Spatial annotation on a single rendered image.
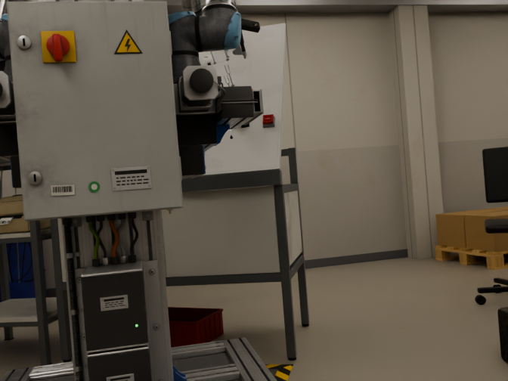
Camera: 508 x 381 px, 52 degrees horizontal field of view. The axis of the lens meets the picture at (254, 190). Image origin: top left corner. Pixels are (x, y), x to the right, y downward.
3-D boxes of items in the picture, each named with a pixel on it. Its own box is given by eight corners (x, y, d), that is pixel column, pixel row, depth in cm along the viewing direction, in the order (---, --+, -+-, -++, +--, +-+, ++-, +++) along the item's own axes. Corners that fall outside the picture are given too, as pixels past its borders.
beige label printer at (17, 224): (29, 232, 262) (26, 193, 262) (-10, 234, 265) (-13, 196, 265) (60, 227, 292) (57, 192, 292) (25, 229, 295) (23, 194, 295)
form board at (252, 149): (45, 190, 258) (43, 188, 257) (93, 53, 316) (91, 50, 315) (280, 171, 234) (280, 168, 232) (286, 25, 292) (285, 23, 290)
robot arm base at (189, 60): (209, 78, 170) (206, 48, 170) (162, 79, 167) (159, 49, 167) (203, 88, 185) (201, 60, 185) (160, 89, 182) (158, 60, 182)
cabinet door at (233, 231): (280, 272, 236) (273, 185, 235) (165, 277, 247) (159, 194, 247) (280, 271, 238) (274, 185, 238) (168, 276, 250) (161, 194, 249)
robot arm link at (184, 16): (167, 60, 182) (164, 22, 182) (205, 57, 182) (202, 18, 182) (159, 51, 170) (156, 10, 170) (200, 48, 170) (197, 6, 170)
